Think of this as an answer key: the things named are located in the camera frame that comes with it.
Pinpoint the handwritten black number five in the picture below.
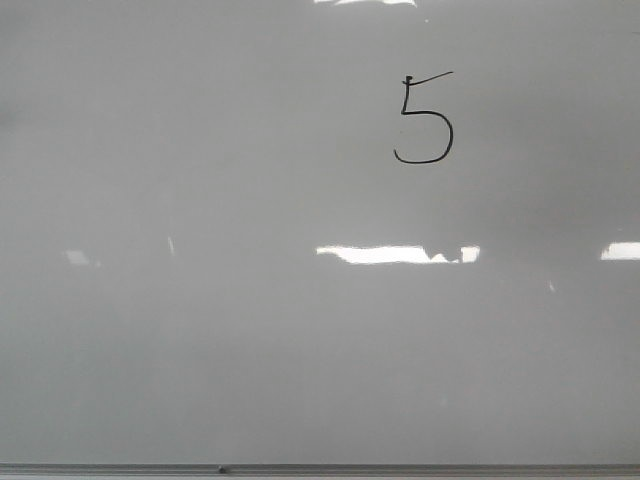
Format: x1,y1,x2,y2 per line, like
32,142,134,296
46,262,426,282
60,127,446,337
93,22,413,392
392,71,454,165

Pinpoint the white glossy whiteboard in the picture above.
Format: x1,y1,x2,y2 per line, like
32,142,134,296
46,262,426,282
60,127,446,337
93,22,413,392
1,1,639,464

